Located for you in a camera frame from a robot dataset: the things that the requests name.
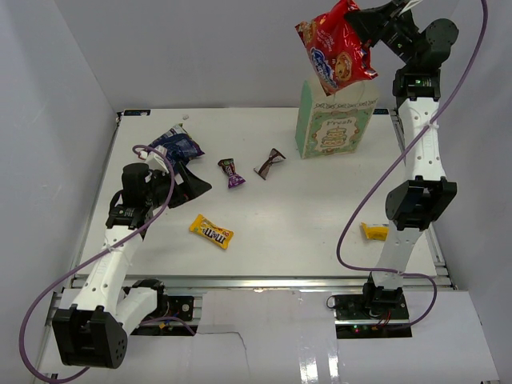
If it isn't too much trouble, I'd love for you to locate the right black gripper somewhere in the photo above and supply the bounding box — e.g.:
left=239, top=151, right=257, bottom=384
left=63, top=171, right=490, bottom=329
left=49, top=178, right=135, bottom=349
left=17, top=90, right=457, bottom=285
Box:
left=345, top=0, right=422, bottom=68

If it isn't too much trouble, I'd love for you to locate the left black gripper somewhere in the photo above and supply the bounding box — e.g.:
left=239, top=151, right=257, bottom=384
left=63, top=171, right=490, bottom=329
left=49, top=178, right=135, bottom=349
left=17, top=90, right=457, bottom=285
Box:
left=144, top=161, right=210, bottom=210

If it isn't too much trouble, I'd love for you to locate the yellow M&M's packet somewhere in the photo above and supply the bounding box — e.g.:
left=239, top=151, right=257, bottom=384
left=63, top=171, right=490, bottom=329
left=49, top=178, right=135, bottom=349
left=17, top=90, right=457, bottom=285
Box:
left=189, top=214, right=234, bottom=250

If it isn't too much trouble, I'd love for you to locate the purple candy bar wrapper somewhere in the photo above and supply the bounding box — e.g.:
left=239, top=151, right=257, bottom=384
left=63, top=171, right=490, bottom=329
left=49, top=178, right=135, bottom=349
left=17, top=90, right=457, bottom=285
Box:
left=218, top=158, right=246, bottom=189

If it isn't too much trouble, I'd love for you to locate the blue chips snack bag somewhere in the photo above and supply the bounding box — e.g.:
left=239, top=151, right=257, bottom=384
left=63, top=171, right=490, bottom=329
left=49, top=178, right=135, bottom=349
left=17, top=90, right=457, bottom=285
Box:
left=149, top=123, right=204, bottom=162

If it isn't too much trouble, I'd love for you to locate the red cookie snack bag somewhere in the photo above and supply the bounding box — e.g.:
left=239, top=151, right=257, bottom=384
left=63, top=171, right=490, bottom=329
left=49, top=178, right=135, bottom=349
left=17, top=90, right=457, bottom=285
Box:
left=295, top=0, right=378, bottom=96

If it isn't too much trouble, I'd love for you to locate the yellow candy bar packet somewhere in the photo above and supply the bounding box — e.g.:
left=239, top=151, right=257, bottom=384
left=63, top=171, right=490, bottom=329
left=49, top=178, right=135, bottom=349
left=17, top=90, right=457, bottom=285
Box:
left=361, top=222, right=389, bottom=242

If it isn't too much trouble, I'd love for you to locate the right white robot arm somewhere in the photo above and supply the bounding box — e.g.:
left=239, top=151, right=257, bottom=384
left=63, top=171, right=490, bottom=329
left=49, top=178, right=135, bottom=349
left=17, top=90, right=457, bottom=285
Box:
left=345, top=1, right=458, bottom=319

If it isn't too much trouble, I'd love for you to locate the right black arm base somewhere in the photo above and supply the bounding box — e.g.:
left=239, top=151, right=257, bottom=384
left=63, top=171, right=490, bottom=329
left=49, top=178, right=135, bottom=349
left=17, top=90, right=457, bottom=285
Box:
left=326, top=294, right=413, bottom=340

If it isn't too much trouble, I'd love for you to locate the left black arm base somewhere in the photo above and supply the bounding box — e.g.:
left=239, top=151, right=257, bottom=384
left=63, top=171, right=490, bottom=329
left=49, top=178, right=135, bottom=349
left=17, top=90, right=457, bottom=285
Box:
left=131, top=295, right=198, bottom=337

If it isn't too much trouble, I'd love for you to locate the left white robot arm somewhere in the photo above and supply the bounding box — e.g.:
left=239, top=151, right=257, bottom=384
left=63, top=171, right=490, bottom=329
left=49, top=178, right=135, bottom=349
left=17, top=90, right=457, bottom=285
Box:
left=52, top=163, right=212, bottom=369

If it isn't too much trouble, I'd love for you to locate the green paper gift bag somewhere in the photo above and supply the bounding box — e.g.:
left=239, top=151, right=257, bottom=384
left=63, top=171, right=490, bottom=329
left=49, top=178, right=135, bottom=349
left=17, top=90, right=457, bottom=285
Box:
left=295, top=77, right=379, bottom=159

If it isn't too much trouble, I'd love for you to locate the brown candy bar wrapper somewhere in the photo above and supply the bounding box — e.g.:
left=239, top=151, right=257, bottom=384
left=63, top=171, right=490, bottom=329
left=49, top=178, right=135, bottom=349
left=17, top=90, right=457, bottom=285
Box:
left=254, top=148, right=286, bottom=180

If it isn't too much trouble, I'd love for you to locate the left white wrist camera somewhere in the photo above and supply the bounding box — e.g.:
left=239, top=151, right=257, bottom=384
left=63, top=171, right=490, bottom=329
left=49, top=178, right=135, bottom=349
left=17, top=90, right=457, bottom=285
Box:
left=140, top=146, right=169, bottom=174

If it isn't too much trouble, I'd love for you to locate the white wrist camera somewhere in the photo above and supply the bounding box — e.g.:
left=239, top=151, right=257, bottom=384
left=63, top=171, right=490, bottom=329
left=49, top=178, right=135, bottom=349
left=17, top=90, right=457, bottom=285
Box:
left=395, top=0, right=422, bottom=11
left=140, top=146, right=169, bottom=174

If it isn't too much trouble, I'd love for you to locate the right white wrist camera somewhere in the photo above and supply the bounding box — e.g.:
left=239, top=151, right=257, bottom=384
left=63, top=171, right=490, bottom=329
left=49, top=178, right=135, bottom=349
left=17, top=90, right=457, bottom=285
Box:
left=395, top=0, right=422, bottom=11

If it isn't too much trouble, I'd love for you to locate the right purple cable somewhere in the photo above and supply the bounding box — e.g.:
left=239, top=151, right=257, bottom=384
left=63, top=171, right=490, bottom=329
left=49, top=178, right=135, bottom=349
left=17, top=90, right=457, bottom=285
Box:
left=336, top=0, right=490, bottom=330

